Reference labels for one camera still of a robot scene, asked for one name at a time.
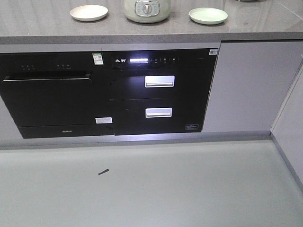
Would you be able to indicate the light green round plate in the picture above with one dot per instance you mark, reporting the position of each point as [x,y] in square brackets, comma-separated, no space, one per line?
[208,16]

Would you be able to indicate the beige round plate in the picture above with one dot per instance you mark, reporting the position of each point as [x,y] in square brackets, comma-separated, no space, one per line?
[89,13]

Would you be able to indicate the black disinfection cabinet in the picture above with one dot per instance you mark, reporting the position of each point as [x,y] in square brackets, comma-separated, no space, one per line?
[193,70]

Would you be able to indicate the green energy label sticker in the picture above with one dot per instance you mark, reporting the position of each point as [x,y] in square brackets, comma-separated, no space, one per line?
[97,58]

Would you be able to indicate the green electric cooking pot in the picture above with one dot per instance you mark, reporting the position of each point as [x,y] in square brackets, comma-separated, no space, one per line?
[147,11]

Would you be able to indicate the grey cabinet door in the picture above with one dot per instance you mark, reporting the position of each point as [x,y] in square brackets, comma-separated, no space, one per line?
[251,80]

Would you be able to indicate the grey side cabinet panel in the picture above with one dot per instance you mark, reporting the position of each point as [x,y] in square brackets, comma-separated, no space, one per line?
[287,129]

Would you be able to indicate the lower silver drawer handle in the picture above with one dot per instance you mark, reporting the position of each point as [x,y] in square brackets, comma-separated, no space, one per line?
[158,112]

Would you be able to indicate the silver drawer handle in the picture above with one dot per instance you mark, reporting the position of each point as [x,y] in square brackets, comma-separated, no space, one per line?
[159,81]
[158,112]

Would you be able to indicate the upper silver drawer handle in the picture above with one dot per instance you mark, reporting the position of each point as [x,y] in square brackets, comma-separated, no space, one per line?
[159,81]

